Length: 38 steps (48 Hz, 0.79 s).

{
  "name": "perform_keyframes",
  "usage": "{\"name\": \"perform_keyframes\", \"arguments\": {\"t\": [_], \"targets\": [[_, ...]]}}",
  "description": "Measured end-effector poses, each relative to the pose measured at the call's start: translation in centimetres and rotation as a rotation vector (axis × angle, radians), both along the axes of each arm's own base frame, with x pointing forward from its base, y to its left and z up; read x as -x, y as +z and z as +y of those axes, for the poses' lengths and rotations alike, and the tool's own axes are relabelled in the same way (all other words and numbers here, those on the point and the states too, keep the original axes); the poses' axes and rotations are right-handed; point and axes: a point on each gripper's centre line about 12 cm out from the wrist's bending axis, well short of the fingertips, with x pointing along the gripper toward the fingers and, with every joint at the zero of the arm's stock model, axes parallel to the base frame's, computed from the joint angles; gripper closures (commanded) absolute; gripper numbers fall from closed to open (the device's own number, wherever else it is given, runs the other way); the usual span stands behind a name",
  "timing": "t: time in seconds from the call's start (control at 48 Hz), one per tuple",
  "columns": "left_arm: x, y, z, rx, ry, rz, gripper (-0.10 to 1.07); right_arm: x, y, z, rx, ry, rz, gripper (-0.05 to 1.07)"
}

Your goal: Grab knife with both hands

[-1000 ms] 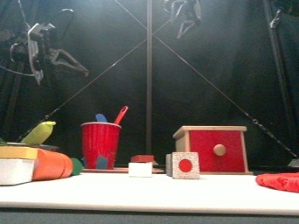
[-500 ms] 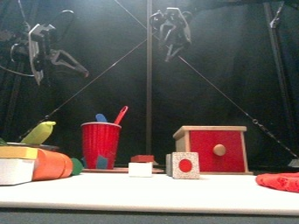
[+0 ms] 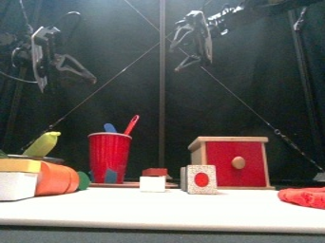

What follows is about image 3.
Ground orange toy carrot green leaves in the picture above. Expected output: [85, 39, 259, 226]
[34, 160, 92, 197]

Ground pink plastic tray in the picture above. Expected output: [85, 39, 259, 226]
[88, 180, 182, 190]

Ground yellow egg sushi toy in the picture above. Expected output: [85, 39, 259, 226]
[0, 158, 41, 202]

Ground wooden box red drawer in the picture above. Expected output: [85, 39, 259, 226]
[187, 136, 275, 190]

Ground red cloth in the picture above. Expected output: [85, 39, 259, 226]
[277, 186, 325, 210]

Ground red plastic cup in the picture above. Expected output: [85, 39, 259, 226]
[87, 132, 133, 184]

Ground dark side frame post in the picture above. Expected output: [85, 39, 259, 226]
[285, 0, 325, 162]

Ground dark seaweed sushi roll toy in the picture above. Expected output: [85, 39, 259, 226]
[179, 164, 218, 196]

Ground silver metal pot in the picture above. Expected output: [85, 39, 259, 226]
[0, 154, 65, 165]

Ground thin diagonal brace wire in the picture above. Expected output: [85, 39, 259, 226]
[121, 0, 325, 174]
[17, 0, 212, 151]

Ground vertical metal frame pole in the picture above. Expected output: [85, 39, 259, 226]
[157, 0, 167, 169]

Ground light green toy vegetable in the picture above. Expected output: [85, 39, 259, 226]
[21, 131, 63, 158]

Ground red striped salmon sushi toy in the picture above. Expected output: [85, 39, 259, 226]
[137, 167, 168, 193]

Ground blue plastic spoon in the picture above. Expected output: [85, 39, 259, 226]
[103, 122, 117, 134]

